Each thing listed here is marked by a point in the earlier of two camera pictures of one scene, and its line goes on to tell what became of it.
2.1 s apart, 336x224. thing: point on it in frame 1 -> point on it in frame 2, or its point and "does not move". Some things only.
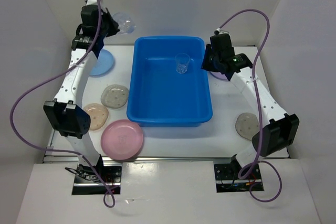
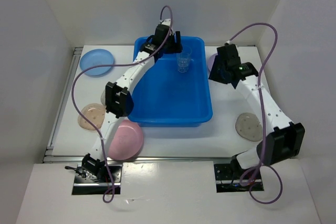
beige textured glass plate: [98, 115] does not move
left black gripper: [115, 26] -> [177, 47]
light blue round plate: [104, 64] does not move
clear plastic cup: [126, 24] -> [183, 59]
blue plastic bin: [159, 96] does not move
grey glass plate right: [247, 125] does not move
